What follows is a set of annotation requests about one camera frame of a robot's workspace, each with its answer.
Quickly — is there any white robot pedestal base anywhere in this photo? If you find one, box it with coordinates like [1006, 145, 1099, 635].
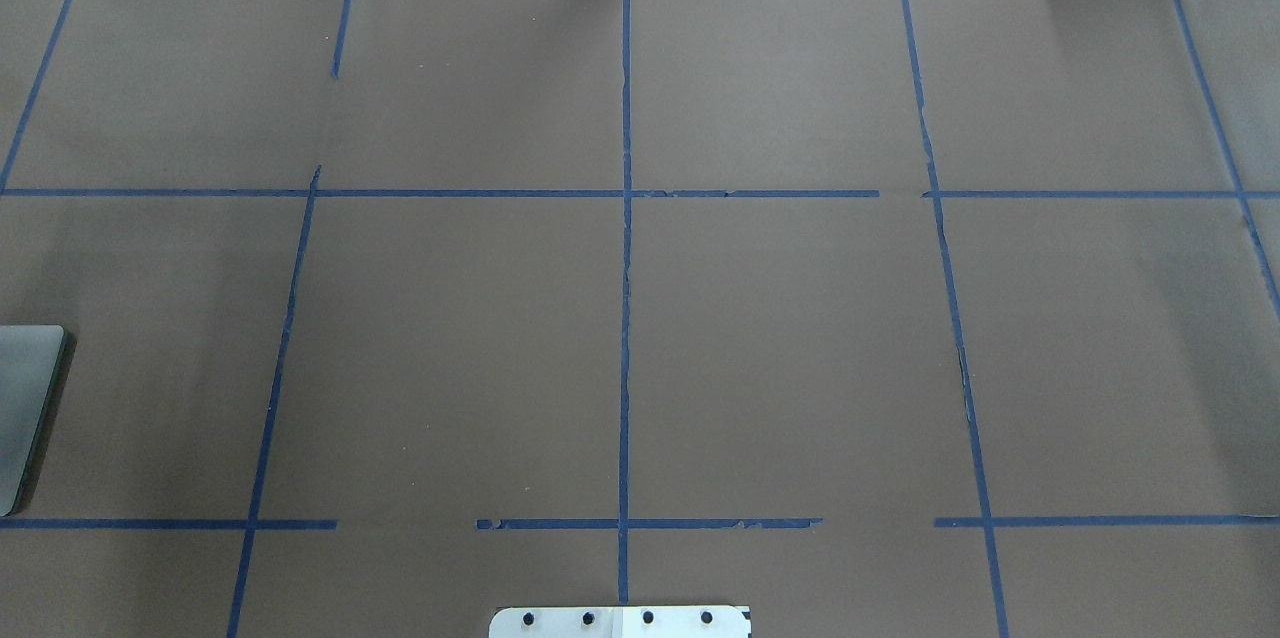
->
[488, 605, 753, 637]

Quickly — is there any silver closed laptop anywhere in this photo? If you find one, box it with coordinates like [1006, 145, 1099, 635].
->
[1, 325, 68, 518]

